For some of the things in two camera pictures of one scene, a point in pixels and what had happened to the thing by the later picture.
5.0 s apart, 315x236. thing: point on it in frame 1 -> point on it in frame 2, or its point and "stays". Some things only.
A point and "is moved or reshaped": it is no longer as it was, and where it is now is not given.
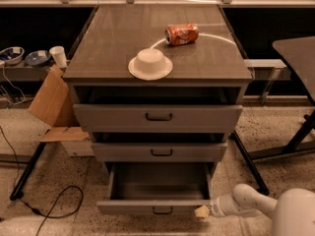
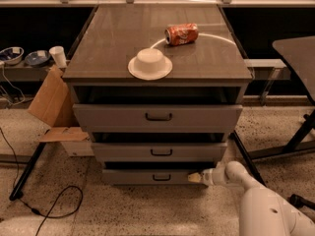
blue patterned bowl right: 37,58 stays
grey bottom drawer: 157,189 is moved or reshaped
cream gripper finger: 202,211 -> 194,177
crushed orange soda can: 181,34 stays
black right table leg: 263,189 stays
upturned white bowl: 150,64 stays
